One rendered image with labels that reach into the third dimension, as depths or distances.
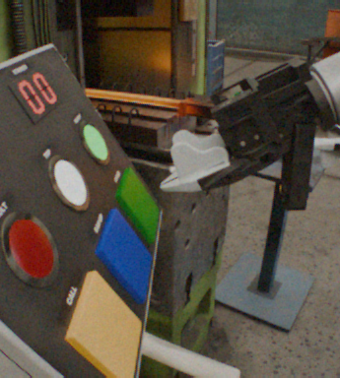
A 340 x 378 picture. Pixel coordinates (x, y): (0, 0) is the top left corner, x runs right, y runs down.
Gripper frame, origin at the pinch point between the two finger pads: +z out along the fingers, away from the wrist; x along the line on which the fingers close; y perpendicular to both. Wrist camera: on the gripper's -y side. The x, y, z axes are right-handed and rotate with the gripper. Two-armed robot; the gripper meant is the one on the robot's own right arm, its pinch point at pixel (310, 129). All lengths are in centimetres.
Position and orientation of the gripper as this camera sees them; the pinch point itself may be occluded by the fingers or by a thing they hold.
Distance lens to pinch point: 81.6
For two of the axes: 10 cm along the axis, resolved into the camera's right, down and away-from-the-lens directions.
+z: -8.8, -2.3, 4.2
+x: 4.8, -4.2, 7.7
